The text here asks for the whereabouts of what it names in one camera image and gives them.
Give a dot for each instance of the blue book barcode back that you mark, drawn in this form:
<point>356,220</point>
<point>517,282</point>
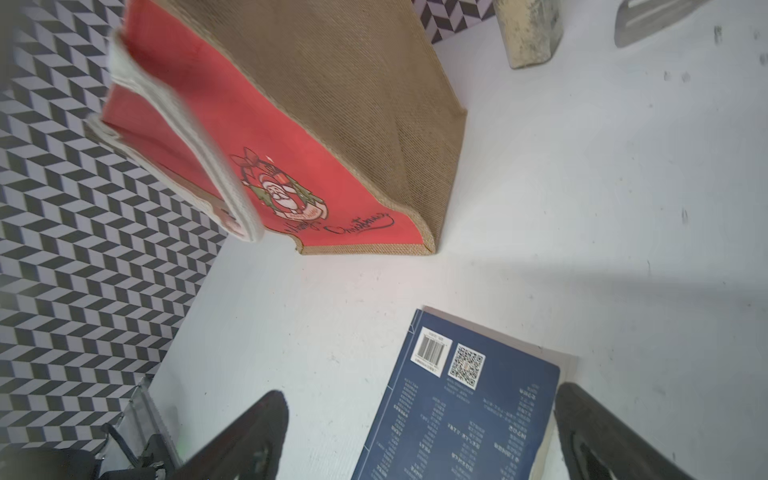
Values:
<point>464,402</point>

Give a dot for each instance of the red burlap canvas bag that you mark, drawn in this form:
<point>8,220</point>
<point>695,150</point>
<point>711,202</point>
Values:
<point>330,122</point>

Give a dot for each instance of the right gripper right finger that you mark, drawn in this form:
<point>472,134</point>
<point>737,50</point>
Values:
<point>598,445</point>

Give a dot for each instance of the small glass jar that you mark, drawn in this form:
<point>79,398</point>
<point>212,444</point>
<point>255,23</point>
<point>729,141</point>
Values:
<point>531,30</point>

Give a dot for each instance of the metal tongs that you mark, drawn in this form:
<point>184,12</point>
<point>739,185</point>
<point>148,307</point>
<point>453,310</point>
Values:
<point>637,20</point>

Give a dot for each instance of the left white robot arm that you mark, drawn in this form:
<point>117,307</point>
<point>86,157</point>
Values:
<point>67,464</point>

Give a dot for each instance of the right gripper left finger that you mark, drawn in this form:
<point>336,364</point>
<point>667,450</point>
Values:
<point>249,448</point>

